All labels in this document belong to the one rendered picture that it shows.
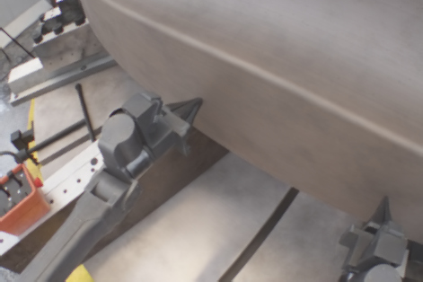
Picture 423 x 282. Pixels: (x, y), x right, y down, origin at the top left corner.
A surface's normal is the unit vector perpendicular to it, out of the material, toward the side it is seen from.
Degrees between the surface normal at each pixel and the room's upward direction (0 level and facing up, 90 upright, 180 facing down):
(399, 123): 4
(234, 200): 0
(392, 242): 0
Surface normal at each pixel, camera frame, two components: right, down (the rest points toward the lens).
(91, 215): 0.04, -0.76
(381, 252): -0.09, -0.63
